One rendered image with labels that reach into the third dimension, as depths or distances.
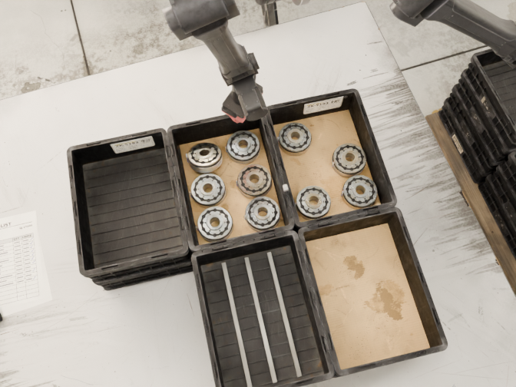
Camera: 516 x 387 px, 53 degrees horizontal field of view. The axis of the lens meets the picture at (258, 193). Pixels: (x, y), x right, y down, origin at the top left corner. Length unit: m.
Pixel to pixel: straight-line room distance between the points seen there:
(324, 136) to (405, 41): 1.43
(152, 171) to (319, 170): 0.52
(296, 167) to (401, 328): 0.56
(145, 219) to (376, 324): 0.74
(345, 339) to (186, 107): 0.96
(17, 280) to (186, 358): 0.59
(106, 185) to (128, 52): 1.41
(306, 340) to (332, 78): 0.95
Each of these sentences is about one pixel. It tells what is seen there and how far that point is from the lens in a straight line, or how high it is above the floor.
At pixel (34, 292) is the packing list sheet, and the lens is 1.77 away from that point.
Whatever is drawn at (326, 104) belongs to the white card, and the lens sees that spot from 1.66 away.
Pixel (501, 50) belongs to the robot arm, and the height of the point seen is 1.37.
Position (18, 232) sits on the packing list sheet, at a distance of 1.85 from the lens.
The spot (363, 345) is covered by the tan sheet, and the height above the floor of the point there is 0.83.
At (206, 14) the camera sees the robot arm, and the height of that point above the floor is 1.67.
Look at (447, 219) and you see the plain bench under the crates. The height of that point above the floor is 0.70.
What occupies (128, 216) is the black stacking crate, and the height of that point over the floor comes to 0.83.
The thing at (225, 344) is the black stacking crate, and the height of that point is 0.83.
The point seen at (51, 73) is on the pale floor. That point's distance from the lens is 3.00.
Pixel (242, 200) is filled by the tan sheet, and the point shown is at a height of 0.83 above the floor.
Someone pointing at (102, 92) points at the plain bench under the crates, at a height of 0.70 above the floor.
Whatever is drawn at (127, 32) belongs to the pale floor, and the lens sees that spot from 3.04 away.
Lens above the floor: 2.30
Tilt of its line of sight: 69 degrees down
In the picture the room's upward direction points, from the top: 1 degrees counter-clockwise
